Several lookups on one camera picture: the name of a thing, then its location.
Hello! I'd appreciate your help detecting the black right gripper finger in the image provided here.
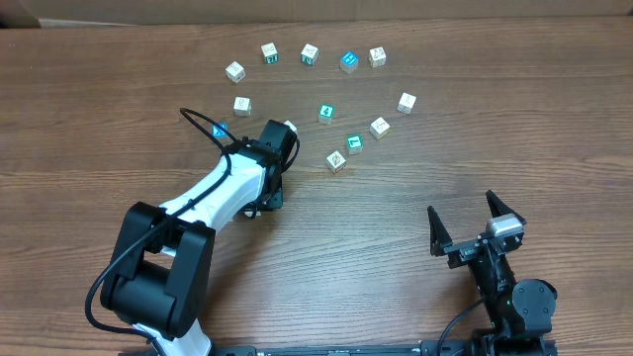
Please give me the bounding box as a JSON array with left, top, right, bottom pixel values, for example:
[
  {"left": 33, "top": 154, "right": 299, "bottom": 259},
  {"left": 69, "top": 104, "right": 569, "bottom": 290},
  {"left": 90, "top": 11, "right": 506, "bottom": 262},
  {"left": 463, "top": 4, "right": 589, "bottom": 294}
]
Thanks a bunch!
[
  {"left": 427, "top": 206, "right": 453, "bottom": 256},
  {"left": 486, "top": 190, "right": 526, "bottom": 225}
]

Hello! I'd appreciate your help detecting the blue D wooden block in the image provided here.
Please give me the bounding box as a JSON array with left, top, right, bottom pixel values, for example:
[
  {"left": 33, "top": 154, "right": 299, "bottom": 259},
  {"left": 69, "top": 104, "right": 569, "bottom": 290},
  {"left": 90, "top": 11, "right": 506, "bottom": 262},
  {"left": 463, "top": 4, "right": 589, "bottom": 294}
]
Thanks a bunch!
[{"left": 284, "top": 121, "right": 298, "bottom": 134}]

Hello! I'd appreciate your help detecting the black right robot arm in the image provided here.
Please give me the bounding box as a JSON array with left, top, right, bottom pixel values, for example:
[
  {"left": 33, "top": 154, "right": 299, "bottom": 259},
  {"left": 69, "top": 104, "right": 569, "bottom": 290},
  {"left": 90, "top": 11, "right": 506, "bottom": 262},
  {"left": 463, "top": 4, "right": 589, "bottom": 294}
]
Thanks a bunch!
[{"left": 420, "top": 190, "right": 558, "bottom": 356}]

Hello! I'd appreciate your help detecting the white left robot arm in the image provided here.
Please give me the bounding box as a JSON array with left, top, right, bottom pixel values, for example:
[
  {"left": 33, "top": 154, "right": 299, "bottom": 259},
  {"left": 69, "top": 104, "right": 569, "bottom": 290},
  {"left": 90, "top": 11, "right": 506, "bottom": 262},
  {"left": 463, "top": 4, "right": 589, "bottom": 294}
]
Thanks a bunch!
[{"left": 94, "top": 121, "right": 300, "bottom": 355}]

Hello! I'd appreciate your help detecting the red Y wooden block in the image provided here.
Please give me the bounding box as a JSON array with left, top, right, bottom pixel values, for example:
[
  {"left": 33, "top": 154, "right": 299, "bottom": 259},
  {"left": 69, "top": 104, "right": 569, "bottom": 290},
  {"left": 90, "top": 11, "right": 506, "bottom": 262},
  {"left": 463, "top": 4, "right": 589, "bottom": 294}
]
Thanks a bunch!
[{"left": 326, "top": 150, "right": 347, "bottom": 173}]

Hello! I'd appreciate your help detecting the blue X wooden block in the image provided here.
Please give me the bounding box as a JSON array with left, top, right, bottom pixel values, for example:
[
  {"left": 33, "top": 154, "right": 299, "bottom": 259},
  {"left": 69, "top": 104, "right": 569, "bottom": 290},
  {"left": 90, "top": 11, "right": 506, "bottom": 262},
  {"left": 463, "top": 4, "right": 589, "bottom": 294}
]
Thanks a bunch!
[{"left": 213, "top": 123, "right": 228, "bottom": 138}]

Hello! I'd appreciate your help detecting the plain globe wooden block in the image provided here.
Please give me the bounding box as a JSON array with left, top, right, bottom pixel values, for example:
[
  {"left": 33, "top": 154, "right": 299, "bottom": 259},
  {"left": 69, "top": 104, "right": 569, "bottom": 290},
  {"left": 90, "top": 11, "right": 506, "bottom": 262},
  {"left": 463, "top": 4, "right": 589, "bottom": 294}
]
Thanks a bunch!
[{"left": 233, "top": 97, "right": 252, "bottom": 116}]

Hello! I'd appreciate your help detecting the green 7 wooden block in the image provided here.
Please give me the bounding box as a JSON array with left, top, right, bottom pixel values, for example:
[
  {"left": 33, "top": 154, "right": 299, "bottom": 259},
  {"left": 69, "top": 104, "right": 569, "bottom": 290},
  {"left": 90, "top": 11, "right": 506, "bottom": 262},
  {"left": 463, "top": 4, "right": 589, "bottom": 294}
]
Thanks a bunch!
[{"left": 346, "top": 134, "right": 364, "bottom": 155}]

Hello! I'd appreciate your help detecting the green 4 wooden block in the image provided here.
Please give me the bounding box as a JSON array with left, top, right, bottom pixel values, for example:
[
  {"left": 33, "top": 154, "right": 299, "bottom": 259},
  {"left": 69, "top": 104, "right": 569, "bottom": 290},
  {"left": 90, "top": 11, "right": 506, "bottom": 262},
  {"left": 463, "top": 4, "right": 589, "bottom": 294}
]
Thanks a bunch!
[{"left": 317, "top": 103, "right": 335, "bottom": 125}]

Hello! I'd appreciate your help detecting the yellow G wooden block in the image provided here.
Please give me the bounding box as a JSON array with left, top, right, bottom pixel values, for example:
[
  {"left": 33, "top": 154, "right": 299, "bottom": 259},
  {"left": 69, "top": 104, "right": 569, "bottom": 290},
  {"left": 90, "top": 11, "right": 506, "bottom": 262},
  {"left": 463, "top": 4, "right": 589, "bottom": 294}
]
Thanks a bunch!
[{"left": 369, "top": 117, "right": 391, "bottom": 139}]

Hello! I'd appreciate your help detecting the yellow-edged wooden block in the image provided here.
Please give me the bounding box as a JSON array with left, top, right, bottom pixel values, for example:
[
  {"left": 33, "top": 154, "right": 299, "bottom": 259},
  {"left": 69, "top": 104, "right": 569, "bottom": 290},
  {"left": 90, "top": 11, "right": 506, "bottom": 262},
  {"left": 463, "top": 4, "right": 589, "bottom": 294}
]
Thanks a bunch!
[{"left": 226, "top": 61, "right": 245, "bottom": 84}]

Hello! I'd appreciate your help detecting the yellow anchor wooden block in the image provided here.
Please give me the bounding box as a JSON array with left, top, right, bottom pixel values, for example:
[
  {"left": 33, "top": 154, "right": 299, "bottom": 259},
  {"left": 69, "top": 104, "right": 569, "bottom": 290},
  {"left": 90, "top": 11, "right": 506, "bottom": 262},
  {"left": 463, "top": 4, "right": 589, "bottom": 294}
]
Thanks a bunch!
[{"left": 397, "top": 93, "right": 416, "bottom": 115}]

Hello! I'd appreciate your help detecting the green K wooden block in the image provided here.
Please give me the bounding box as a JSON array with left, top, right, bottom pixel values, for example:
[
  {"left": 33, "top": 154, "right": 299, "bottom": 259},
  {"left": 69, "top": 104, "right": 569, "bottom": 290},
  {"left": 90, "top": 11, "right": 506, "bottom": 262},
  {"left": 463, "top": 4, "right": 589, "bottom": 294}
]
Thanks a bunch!
[{"left": 261, "top": 43, "right": 279, "bottom": 64}]

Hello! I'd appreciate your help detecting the green J wooden block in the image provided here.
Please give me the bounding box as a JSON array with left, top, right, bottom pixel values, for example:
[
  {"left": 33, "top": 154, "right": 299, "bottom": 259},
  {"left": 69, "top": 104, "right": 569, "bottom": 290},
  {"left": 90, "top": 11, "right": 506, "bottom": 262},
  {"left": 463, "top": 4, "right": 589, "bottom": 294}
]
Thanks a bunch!
[{"left": 301, "top": 44, "right": 318, "bottom": 66}]

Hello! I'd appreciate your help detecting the blue-top wooden block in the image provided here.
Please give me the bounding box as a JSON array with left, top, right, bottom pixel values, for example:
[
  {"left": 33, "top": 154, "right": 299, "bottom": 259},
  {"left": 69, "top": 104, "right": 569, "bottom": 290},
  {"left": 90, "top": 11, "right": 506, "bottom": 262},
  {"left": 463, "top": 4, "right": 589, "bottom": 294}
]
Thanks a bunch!
[{"left": 339, "top": 51, "right": 359, "bottom": 74}]

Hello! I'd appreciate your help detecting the yellow O wooden block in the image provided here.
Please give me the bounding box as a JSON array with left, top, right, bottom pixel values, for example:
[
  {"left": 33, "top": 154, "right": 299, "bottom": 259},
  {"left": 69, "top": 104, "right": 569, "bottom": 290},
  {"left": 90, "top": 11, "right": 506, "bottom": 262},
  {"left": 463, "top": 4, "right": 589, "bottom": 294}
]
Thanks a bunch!
[{"left": 369, "top": 46, "right": 387, "bottom": 67}]

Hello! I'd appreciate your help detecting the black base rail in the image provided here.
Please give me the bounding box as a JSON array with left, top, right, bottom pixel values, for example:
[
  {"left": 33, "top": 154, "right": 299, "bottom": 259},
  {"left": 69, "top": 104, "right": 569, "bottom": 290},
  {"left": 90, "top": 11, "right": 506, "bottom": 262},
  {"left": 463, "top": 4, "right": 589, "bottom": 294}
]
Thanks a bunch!
[{"left": 119, "top": 340, "right": 559, "bottom": 356}]

